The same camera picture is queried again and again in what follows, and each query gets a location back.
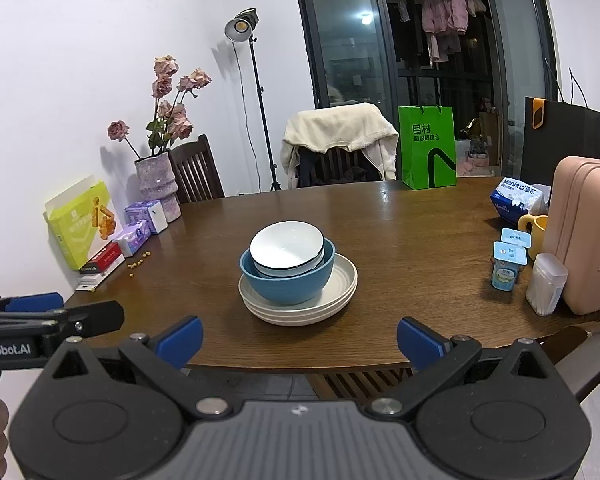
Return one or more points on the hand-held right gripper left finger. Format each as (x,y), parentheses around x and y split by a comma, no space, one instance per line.
(182,342)

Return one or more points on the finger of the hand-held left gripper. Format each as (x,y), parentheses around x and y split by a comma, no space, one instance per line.
(35,302)
(95,317)

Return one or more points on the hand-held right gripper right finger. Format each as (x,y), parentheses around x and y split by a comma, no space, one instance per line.
(417,342)

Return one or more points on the blue bowl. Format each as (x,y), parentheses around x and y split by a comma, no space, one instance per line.
(285,287)

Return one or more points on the white bowl with dark rim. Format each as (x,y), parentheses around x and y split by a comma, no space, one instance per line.
(285,240)

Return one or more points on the white box with hang hole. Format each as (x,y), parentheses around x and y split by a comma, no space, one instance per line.
(87,285)

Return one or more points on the scattered yellow flower buds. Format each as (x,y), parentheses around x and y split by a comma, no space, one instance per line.
(139,260)

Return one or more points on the green snack box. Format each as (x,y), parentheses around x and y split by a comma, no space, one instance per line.
(80,220)

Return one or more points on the purple cube tissue pack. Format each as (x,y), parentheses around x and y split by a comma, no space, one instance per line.
(147,215)

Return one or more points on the blue yogurt cup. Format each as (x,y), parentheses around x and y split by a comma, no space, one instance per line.
(515,237)
(509,265)

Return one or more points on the clear cotton swab box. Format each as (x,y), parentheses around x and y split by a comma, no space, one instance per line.
(545,285)

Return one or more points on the pink textured vase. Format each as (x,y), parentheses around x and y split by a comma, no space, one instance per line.
(155,185)

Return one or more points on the yellow mug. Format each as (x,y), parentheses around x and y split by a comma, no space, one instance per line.
(535,232)

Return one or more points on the blue tissue pack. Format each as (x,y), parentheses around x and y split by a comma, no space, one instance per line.
(517,200)

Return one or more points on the green paper bag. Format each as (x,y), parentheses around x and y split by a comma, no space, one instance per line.
(427,150)

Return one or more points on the pink suitcase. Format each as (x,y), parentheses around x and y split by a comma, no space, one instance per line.
(585,230)

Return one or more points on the dark clothes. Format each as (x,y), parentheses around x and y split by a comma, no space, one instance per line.
(310,167)

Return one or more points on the dried pink rose bouquet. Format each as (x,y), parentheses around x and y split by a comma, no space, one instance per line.
(172,110)

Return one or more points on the cream jacket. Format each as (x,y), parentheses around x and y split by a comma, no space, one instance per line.
(340,125)

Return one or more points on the black light stand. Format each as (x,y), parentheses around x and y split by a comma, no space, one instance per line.
(252,110)

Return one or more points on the black paper bag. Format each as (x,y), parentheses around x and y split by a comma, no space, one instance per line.
(565,135)

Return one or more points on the glass sliding door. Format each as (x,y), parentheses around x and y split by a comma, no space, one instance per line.
(340,35)

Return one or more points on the hanging pink clothes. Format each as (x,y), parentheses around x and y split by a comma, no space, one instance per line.
(442,5)

